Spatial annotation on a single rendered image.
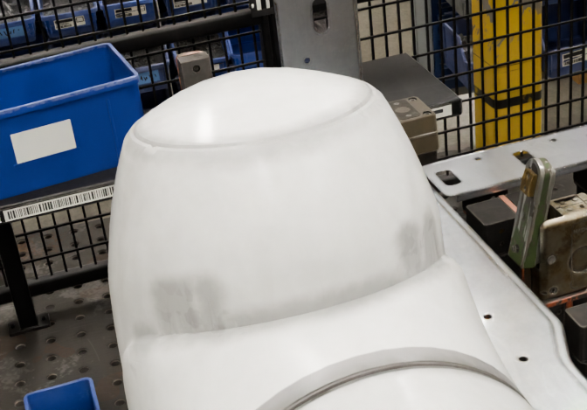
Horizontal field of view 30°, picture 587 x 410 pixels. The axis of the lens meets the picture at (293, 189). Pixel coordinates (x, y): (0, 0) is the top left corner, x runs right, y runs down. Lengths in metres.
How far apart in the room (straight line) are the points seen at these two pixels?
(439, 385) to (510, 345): 0.96
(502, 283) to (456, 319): 1.02
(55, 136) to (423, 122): 0.52
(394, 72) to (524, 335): 0.69
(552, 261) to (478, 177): 0.22
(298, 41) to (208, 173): 1.23
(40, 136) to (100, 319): 0.43
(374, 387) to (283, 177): 0.06
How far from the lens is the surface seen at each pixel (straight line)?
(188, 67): 1.50
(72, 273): 1.91
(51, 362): 1.82
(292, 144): 0.28
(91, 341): 1.84
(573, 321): 1.28
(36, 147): 1.58
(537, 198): 1.33
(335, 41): 1.52
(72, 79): 1.73
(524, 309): 1.28
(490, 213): 1.49
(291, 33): 1.50
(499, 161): 1.58
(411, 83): 1.77
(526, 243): 1.36
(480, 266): 1.35
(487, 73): 2.05
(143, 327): 0.31
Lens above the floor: 1.74
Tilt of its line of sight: 29 degrees down
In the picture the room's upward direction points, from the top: 7 degrees counter-clockwise
